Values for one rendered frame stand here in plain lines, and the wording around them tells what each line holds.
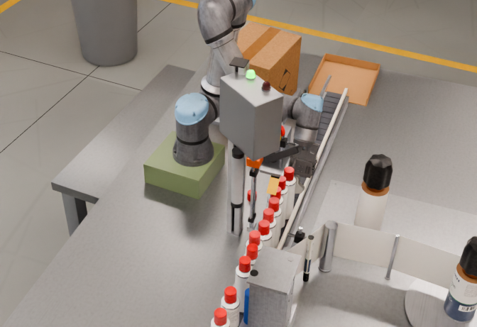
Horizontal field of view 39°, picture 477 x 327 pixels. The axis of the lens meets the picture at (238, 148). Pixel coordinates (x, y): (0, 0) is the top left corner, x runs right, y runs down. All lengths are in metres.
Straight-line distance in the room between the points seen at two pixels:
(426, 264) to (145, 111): 1.36
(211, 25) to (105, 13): 2.47
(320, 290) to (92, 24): 2.92
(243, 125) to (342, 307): 0.63
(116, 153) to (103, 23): 2.01
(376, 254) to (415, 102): 1.07
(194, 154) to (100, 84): 2.24
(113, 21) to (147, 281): 2.65
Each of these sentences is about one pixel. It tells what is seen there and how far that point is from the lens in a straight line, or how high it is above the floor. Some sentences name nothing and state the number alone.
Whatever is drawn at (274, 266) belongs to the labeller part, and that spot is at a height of 1.14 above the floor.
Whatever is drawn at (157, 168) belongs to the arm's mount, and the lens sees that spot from 2.44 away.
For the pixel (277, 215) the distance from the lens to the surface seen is 2.09.
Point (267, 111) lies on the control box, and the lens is 1.81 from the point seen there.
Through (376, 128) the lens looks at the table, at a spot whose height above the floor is 0.83.
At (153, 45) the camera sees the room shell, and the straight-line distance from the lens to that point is 4.97.
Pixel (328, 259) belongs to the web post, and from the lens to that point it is 2.12.
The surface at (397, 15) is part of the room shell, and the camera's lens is 5.56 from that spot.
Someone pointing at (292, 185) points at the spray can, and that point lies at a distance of 2.20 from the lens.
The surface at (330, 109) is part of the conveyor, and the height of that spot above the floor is 0.88.
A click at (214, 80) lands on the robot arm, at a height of 1.20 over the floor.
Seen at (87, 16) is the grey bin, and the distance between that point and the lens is 4.57.
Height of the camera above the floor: 2.50
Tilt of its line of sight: 39 degrees down
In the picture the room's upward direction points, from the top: 2 degrees clockwise
